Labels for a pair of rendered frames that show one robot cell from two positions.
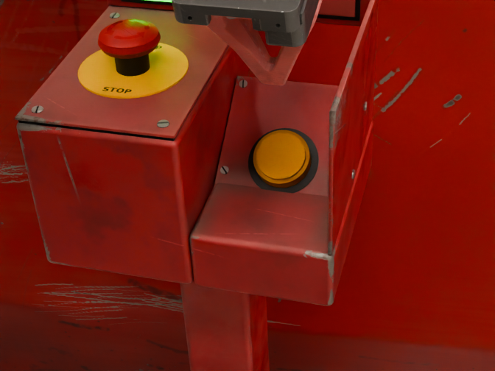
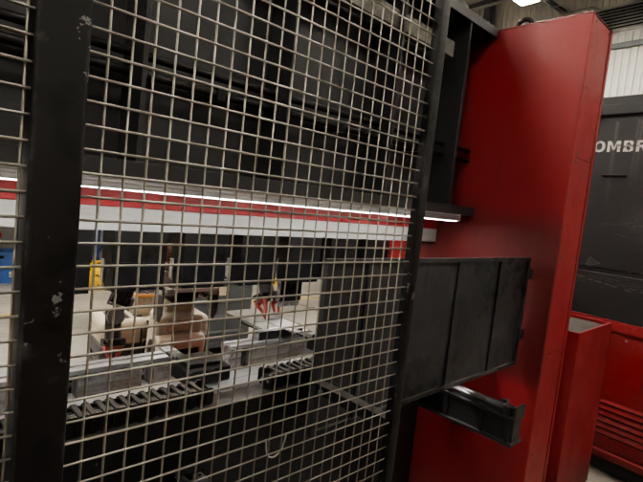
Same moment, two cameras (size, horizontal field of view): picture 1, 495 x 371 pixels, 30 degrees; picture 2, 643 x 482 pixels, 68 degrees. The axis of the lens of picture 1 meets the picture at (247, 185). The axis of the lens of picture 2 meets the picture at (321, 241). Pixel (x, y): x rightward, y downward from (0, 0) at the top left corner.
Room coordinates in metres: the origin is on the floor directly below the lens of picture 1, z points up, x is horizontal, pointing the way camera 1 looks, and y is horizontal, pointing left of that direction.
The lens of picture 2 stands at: (2.02, -1.00, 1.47)
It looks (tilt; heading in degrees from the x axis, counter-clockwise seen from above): 5 degrees down; 125
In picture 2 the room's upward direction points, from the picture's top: 6 degrees clockwise
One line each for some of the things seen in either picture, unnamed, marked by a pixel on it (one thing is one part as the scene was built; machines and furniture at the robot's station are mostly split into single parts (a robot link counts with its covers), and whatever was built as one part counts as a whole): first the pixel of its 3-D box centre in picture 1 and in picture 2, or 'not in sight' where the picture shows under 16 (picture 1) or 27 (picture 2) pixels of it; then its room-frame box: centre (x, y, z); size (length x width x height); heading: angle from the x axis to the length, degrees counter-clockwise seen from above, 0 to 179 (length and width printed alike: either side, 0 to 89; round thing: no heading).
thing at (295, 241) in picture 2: not in sight; (297, 257); (0.97, 0.37, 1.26); 0.15 x 0.09 x 0.17; 78
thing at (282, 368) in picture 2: not in sight; (318, 366); (1.32, 0.06, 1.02); 0.37 x 0.06 x 0.04; 78
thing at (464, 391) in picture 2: not in sight; (435, 390); (1.44, 0.71, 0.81); 0.64 x 0.08 x 0.14; 168
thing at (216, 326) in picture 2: not in sight; (198, 311); (-1.26, 1.91, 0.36); 0.80 x 0.60 x 0.72; 74
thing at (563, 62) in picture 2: not in sight; (469, 285); (1.34, 1.27, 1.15); 0.85 x 0.25 x 2.30; 168
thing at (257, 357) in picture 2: not in sight; (271, 349); (0.96, 0.29, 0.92); 0.39 x 0.06 x 0.10; 78
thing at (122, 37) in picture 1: (131, 53); not in sight; (0.53, 0.07, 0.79); 0.04 x 0.04 x 0.04
